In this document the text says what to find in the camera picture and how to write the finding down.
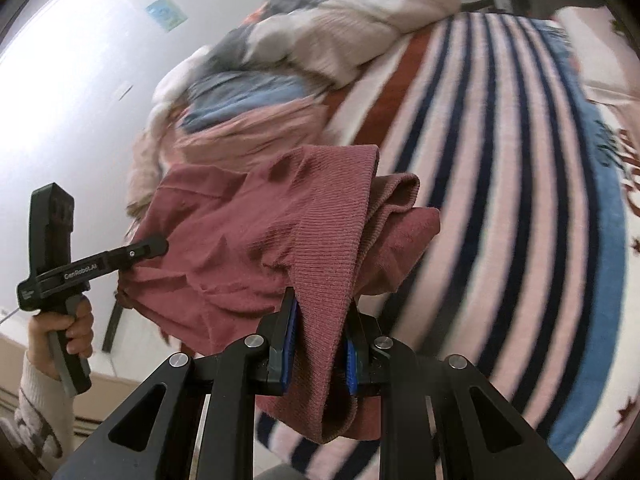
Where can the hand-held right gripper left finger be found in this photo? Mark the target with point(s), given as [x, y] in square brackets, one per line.
[290, 340]

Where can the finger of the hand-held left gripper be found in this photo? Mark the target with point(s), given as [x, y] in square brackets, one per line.
[147, 250]

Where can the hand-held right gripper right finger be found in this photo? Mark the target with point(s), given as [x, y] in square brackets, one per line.
[351, 365]

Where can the dusty red pants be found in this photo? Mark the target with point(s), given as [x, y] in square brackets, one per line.
[250, 235]

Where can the person's left hand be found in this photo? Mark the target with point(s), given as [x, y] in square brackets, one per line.
[80, 325]

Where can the pink ribbed cloth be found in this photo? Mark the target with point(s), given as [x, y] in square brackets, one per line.
[240, 135]

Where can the striped printed blanket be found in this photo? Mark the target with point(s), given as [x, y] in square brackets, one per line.
[500, 210]

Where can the beige grey quilt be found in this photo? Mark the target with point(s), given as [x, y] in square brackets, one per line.
[350, 25]

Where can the pink and white pillow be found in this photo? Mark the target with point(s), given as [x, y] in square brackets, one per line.
[600, 45]

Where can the wall poster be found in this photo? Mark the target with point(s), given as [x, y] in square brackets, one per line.
[166, 12]

